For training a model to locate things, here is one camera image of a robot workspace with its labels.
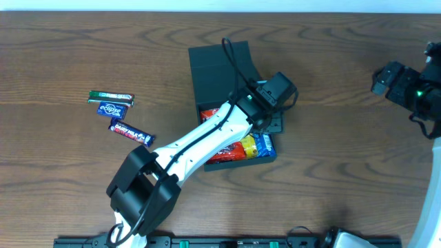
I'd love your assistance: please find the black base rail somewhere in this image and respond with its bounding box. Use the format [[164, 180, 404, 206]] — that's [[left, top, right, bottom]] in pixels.
[[53, 234, 402, 248]]

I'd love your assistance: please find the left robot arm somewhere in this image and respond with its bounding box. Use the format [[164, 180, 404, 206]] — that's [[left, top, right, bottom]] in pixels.
[[106, 72, 298, 247]]

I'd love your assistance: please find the green white candy bar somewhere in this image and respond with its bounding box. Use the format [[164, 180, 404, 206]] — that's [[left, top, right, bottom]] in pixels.
[[88, 90, 134, 105]]

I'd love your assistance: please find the red candy bag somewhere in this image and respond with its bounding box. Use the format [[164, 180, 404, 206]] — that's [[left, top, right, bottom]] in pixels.
[[200, 108, 246, 164]]

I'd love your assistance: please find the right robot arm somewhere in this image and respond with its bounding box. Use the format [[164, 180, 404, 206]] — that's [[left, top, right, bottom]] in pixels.
[[303, 42, 434, 247]]

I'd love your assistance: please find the blue eclipse mints box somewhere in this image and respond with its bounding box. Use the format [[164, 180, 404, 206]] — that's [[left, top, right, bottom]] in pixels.
[[96, 102, 127, 120]]

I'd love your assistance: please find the black box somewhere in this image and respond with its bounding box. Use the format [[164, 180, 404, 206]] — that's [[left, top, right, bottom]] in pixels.
[[188, 41, 277, 172]]

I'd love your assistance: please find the dairy milk chocolate bar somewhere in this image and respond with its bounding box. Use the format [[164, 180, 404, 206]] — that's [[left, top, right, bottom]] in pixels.
[[108, 118, 155, 147]]

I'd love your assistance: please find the yellow snack bag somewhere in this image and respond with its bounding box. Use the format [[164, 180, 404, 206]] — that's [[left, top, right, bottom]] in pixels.
[[240, 134, 258, 159]]

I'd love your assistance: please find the blue cookie pack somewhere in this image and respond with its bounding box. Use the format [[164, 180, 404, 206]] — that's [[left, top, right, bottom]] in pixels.
[[252, 134, 276, 158]]

